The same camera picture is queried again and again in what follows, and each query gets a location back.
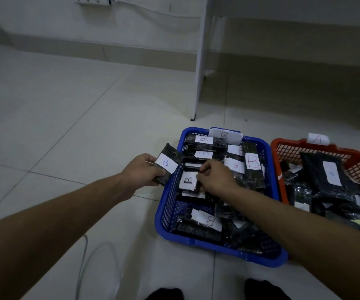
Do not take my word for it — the white desk side panel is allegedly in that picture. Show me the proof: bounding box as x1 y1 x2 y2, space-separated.
191 0 227 121

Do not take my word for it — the person's left forearm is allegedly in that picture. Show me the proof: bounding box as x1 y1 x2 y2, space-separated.
0 175 134 300

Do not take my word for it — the white wall cable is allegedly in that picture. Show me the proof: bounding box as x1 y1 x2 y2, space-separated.
110 0 202 20

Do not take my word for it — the person's left hand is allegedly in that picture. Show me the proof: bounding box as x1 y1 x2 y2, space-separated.
120 153 168 202

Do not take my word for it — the person's black trouser leg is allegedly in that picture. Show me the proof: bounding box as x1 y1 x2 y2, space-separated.
144 287 184 300
244 277 291 300

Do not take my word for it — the small white paper tag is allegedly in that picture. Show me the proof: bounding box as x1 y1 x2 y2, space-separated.
306 133 331 146

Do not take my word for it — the person's right forearm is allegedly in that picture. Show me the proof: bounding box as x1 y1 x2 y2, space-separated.
225 184 360 300

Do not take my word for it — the person's right hand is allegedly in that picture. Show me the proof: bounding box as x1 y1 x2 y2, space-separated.
196 160 240 197

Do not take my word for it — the large white paper tag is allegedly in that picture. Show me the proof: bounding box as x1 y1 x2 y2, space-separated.
209 127 244 146

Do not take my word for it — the blue plastic basket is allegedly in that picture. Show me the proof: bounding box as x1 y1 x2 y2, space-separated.
154 127 289 268

